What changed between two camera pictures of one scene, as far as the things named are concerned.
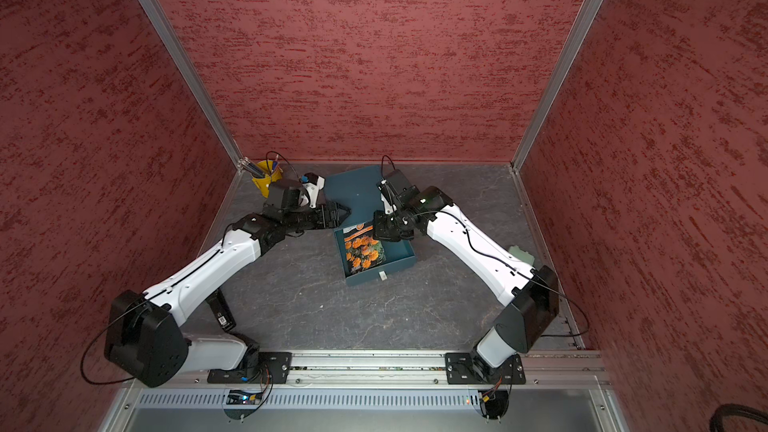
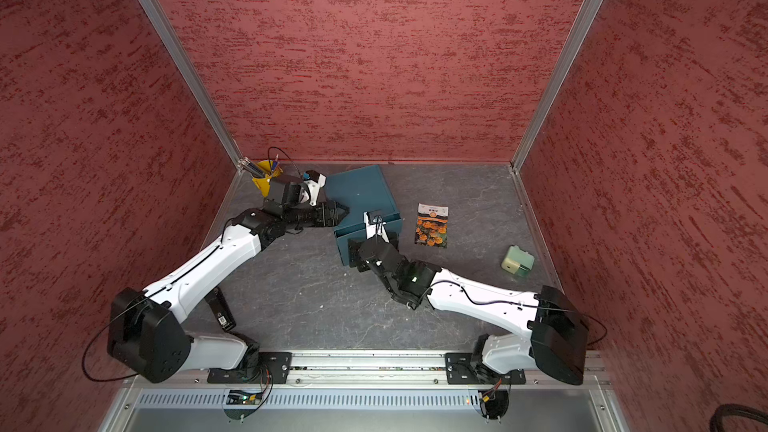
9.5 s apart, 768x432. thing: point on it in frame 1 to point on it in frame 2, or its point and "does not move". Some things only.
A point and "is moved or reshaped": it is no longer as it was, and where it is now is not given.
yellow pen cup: (264, 183) does not move
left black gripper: (323, 211) does not move
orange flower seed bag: (363, 251) is moved or reshaped
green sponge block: (522, 255) does not move
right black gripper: (382, 230) to (363, 263)
